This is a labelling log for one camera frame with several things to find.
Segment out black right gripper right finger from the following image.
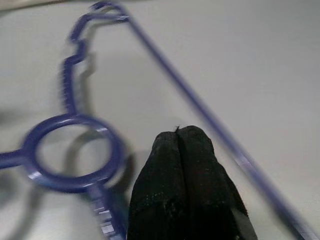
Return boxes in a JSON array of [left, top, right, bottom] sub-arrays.
[[178, 125, 258, 240]]

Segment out purple plastic hanger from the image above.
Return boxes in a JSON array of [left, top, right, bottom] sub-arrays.
[[0, 0, 316, 240]]

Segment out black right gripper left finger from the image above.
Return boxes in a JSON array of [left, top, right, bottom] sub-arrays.
[[127, 129, 186, 240]]

